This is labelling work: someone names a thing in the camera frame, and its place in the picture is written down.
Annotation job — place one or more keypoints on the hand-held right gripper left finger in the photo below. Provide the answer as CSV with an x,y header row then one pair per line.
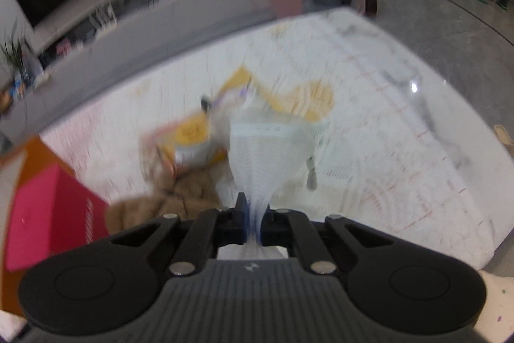
x,y
242,220

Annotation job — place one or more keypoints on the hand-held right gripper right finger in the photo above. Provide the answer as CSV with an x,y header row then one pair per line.
x,y
263,232

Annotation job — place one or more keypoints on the white mesh cloth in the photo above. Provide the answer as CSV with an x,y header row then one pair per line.
x,y
269,158

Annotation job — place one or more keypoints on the yellow and pink printed packet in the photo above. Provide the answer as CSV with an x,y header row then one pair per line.
x,y
188,136

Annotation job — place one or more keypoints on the brown plush cloth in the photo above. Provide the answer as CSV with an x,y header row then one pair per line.
x,y
176,194

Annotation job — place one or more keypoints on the pink and orange cardboard box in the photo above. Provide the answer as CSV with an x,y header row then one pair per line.
x,y
44,218

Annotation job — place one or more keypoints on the long grey television cabinet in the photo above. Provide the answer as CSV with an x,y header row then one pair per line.
x,y
168,25

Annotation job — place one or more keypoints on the white dotted cloth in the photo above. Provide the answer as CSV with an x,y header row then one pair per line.
x,y
500,307

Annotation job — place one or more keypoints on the beige slipper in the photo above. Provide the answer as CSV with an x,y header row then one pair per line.
x,y
504,135

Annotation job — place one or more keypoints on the small potted plant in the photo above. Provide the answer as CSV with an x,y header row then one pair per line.
x,y
18,57

